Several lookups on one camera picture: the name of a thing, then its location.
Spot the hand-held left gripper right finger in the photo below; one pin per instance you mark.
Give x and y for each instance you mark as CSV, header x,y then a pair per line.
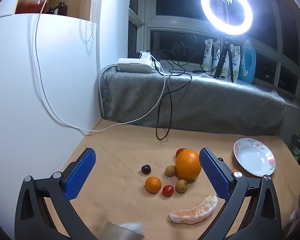
x,y
215,175

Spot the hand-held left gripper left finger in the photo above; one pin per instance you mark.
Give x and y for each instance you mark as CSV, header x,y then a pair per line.
x,y
80,175

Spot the large orange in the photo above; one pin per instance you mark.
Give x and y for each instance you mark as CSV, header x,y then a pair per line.
x,y
188,165

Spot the white floral plate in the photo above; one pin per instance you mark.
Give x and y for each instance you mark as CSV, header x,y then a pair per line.
x,y
252,157

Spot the peeled citrus segment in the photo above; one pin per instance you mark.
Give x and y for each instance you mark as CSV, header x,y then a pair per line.
x,y
195,213

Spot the small red cherry tomato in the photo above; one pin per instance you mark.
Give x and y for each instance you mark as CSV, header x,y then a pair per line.
x,y
167,190

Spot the small mandarin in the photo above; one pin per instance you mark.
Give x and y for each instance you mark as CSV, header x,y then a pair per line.
x,y
153,184

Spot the beige table blanket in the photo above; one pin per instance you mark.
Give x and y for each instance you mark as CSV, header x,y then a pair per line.
x,y
127,150

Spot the grey blanket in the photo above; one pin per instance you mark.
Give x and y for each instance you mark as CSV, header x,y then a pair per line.
x,y
215,105

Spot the green cardboard box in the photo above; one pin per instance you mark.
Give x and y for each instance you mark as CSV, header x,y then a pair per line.
x,y
295,151

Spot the white cabinet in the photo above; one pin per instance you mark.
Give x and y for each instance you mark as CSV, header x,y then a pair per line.
x,y
15,80

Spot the blue detergent bottle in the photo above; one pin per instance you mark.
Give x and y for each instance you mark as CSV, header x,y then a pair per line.
x,y
248,62

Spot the white power strip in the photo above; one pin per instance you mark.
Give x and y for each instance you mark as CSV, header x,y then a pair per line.
x,y
132,65

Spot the dark glass bottle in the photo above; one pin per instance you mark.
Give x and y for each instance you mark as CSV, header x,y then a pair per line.
x,y
52,10
62,8

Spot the window with white frame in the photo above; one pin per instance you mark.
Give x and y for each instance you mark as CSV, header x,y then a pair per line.
x,y
177,23

